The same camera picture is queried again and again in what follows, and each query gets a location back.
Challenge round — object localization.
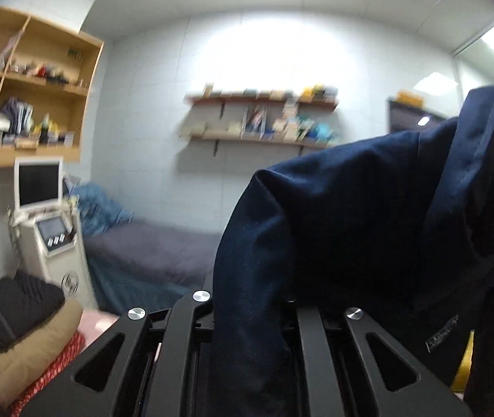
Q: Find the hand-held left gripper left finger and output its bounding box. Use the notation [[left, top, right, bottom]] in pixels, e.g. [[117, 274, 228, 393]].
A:
[[20, 289, 215, 417]]

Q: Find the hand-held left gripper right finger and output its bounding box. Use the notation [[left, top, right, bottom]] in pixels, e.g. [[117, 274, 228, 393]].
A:
[[295, 306, 474, 417]]

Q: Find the navy blue jacket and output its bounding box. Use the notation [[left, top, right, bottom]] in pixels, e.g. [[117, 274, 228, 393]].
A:
[[211, 85, 494, 417]]

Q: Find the grey bed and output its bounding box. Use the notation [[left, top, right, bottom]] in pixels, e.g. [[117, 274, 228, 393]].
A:
[[82, 218, 225, 314]]

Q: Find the yellow cloth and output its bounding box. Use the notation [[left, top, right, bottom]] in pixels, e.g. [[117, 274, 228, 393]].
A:
[[450, 332, 477, 397]]

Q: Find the red patterned cloth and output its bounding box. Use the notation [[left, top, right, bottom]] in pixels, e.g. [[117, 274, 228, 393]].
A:
[[7, 334, 86, 417]]

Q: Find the crumpled blue blanket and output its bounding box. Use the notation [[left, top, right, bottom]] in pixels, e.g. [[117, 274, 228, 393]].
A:
[[70, 181, 135, 238]]

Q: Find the tan folded cloth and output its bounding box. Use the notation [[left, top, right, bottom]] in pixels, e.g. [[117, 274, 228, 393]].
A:
[[0, 299, 85, 408]]

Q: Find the white machine with screen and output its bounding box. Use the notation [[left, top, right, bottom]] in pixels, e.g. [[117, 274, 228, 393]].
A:
[[6, 157, 98, 312]]

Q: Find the black knit cloth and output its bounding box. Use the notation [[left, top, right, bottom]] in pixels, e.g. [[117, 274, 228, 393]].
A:
[[0, 275, 66, 366]]

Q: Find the wooden shelf cabinet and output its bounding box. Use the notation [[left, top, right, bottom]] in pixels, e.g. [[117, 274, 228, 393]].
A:
[[0, 6, 105, 171]]

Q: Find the wooden wall shelf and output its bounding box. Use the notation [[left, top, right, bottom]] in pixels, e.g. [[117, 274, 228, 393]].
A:
[[180, 115, 342, 157], [185, 82, 340, 119]]

